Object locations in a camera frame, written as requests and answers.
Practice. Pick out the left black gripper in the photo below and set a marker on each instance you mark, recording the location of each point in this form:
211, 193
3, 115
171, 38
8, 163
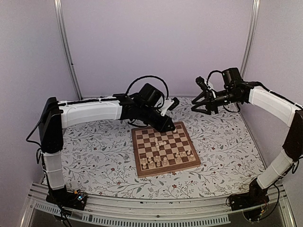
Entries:
163, 127

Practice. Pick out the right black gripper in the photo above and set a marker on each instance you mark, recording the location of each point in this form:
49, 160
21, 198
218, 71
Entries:
209, 102

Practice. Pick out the white chess piece king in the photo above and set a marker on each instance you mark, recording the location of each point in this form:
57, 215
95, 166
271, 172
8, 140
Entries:
162, 143

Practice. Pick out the wooden chess board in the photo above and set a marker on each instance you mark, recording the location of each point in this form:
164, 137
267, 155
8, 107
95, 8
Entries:
144, 147

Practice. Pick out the white pawn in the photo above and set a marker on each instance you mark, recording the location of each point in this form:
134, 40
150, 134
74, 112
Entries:
143, 161

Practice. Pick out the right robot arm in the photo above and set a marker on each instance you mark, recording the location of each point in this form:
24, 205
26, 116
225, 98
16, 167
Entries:
289, 137

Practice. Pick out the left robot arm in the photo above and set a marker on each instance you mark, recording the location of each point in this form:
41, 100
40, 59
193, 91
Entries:
86, 145

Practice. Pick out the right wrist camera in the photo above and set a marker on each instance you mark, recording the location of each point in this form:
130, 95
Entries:
207, 88

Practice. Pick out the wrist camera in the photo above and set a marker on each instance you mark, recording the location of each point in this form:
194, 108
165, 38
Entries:
207, 88
169, 105

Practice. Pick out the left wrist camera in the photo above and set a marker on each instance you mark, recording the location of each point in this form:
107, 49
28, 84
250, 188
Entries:
169, 105

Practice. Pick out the front aluminium rail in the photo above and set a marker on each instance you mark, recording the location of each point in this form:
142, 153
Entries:
104, 211

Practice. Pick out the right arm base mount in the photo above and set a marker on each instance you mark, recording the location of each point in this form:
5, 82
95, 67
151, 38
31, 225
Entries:
247, 199

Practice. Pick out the right aluminium frame post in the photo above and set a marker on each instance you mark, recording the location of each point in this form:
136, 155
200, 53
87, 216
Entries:
251, 33

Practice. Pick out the aluminium frame post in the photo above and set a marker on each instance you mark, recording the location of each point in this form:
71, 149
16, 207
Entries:
251, 33
61, 25

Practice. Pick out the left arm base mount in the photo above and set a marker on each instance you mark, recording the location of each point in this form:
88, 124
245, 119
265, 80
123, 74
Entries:
61, 197

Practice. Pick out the left aluminium frame post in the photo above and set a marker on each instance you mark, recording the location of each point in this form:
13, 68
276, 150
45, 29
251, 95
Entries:
61, 25

